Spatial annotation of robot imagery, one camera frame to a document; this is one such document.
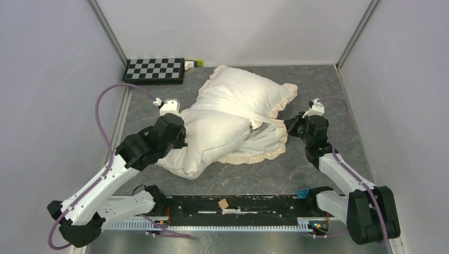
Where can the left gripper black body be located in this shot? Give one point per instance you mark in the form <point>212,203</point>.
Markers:
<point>178,143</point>

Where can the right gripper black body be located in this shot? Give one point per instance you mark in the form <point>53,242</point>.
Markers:
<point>307,139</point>

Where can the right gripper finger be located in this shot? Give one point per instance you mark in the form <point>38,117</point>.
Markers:
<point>300,117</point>
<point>292,126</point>

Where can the white pillow insert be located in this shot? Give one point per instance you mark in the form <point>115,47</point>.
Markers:
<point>210,135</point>

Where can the grey pillowcase with cream ruffle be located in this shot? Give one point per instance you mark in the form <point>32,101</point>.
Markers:
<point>241,93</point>

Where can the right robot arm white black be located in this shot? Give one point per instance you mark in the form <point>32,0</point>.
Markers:
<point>368,211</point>

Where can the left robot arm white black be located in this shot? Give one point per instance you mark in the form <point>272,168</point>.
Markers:
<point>84,216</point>

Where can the blue toy brick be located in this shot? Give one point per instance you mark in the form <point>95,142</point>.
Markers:
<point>302,193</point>

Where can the black white checkerboard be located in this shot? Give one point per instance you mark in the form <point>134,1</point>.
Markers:
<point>159,71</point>

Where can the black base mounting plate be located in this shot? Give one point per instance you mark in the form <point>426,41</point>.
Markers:
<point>243,210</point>

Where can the small tan cube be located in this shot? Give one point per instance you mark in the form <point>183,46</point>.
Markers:
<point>223,204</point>

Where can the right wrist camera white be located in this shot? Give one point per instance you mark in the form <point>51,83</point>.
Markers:
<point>315,108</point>

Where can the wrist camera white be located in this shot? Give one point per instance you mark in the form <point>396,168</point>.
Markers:
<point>315,108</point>
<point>169,106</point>

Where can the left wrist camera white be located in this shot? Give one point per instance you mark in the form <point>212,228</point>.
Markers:
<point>169,106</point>

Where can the light blue cable duct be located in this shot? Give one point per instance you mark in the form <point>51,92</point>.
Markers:
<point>141,224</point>

